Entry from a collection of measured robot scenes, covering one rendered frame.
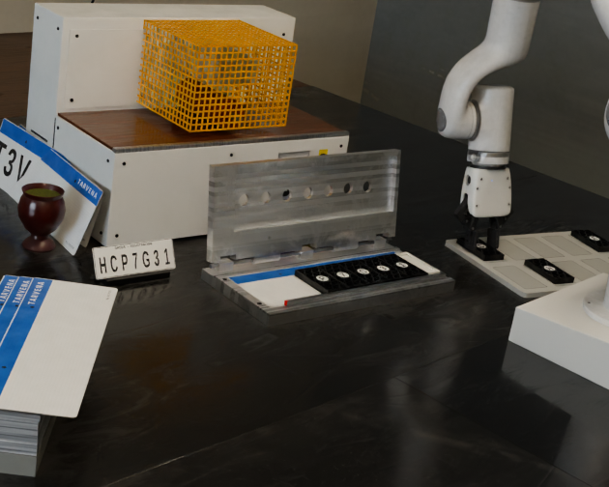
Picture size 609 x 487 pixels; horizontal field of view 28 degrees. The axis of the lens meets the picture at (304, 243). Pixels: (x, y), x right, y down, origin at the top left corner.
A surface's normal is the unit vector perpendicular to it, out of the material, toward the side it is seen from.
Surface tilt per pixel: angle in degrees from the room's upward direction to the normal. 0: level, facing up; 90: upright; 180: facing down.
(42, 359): 0
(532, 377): 0
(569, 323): 4
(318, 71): 90
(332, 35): 90
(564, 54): 90
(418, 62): 90
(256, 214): 81
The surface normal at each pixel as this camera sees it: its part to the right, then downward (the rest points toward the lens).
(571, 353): -0.69, 0.16
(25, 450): 0.01, 0.37
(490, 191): 0.51, 0.18
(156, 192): 0.61, 0.37
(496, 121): 0.17, 0.19
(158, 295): 0.15, -0.92
